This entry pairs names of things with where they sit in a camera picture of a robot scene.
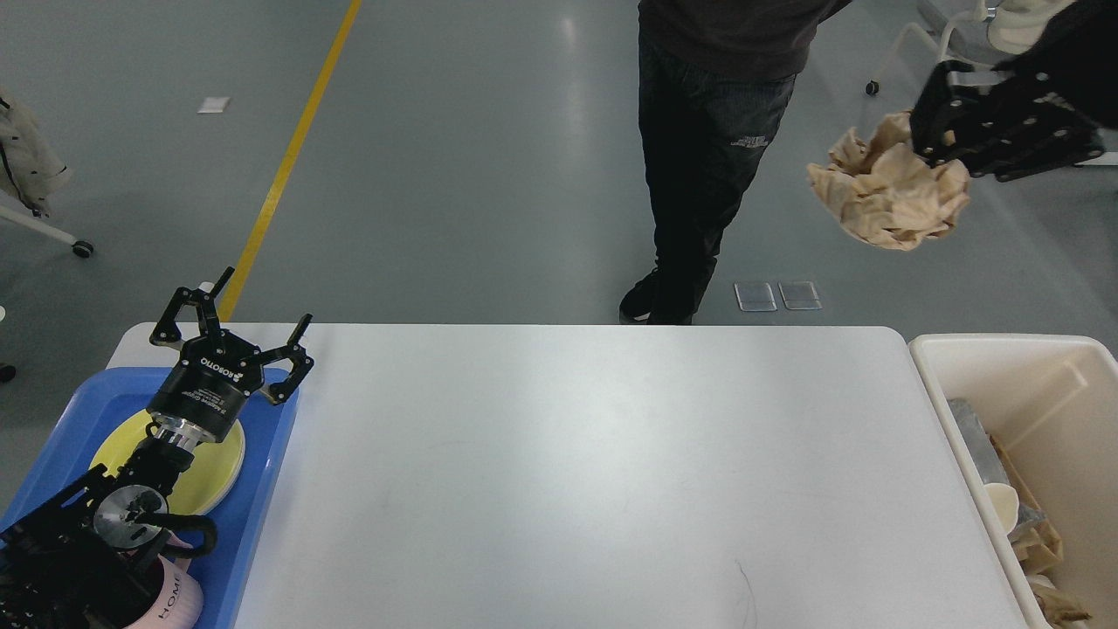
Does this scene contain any white paper cup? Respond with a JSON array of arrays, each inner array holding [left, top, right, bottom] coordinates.
[[983, 482, 1021, 537]]

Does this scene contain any blue plastic tray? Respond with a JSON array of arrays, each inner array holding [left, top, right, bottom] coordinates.
[[3, 366, 300, 628]]

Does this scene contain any beige jacket on chair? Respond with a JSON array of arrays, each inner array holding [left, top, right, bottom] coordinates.
[[1, 89, 72, 218]]

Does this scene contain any white chair leg with wheel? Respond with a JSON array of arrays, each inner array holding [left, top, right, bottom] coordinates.
[[1, 206, 95, 259]]

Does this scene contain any aluminium foil tray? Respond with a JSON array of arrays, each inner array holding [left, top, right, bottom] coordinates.
[[948, 398, 1046, 540]]

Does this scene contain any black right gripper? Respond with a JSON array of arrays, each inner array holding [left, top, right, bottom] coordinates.
[[909, 1, 1117, 182]]

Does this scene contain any crushed red can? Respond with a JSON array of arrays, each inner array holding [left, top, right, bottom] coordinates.
[[1026, 574, 1093, 628]]

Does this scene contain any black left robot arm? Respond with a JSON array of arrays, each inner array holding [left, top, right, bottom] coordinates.
[[3, 268, 313, 628]]

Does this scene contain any beige plastic bin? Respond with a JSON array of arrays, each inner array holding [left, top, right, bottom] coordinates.
[[909, 334, 1117, 628]]

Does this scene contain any white wheeled chair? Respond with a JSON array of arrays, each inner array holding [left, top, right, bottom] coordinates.
[[887, 1, 1115, 166]]

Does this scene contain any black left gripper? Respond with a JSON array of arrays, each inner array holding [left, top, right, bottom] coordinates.
[[145, 266, 314, 444]]

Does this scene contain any yellow plate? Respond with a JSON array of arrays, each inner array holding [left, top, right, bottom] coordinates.
[[89, 411, 246, 516]]

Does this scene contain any pink mug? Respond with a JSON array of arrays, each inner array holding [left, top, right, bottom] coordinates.
[[125, 557, 203, 628]]

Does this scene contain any brown paper ball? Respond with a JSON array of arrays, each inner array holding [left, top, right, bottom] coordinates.
[[806, 109, 972, 252]]

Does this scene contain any person in dark clothes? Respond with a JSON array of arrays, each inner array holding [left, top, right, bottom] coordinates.
[[619, 1, 845, 325]]

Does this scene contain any brown paper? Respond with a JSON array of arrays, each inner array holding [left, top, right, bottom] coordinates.
[[1011, 522, 1065, 576]]

